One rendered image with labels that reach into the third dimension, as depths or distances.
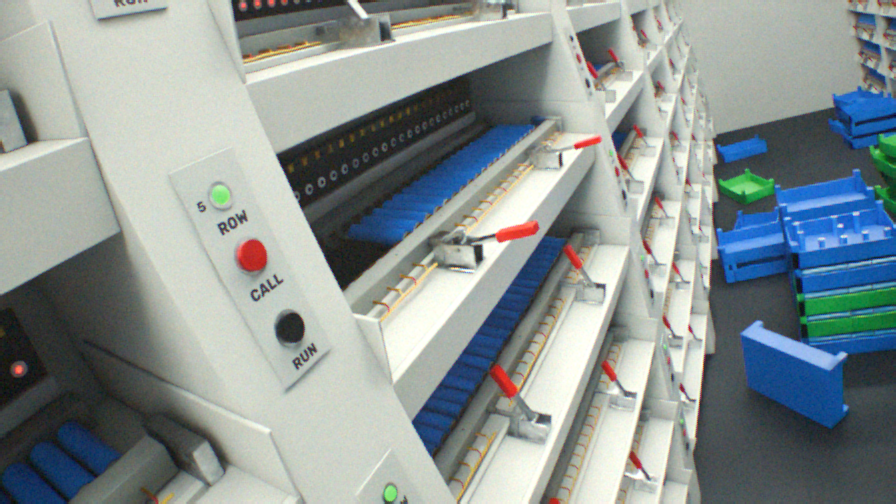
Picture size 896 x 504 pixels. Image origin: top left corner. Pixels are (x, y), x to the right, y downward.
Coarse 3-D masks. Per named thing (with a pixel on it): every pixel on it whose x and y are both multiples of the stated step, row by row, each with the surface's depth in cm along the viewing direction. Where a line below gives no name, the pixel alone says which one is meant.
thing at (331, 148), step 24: (432, 96) 71; (456, 96) 78; (384, 120) 62; (408, 120) 67; (336, 144) 54; (360, 144) 58; (408, 144) 68; (288, 168) 48; (312, 168) 52; (336, 168) 55; (360, 168) 59; (312, 192) 52
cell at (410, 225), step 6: (366, 216) 52; (372, 216) 52; (360, 222) 52; (366, 222) 52; (372, 222) 52; (378, 222) 51; (384, 222) 51; (390, 222) 51; (396, 222) 50; (402, 222) 50; (408, 222) 50; (414, 222) 50; (402, 228) 50; (408, 228) 50; (414, 228) 50
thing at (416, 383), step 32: (448, 128) 76; (576, 128) 80; (384, 160) 63; (576, 160) 70; (352, 192) 57; (512, 192) 60; (544, 192) 59; (480, 224) 53; (512, 224) 52; (544, 224) 59; (512, 256) 50; (416, 288) 43; (448, 288) 42; (480, 288) 44; (384, 320) 39; (416, 320) 39; (448, 320) 39; (480, 320) 44; (384, 352) 31; (416, 352) 35; (448, 352) 39; (416, 384) 35
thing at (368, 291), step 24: (528, 144) 68; (504, 168) 61; (480, 192) 55; (432, 216) 50; (456, 216) 51; (408, 240) 45; (384, 264) 42; (408, 264) 44; (360, 288) 39; (384, 288) 41; (360, 312) 38
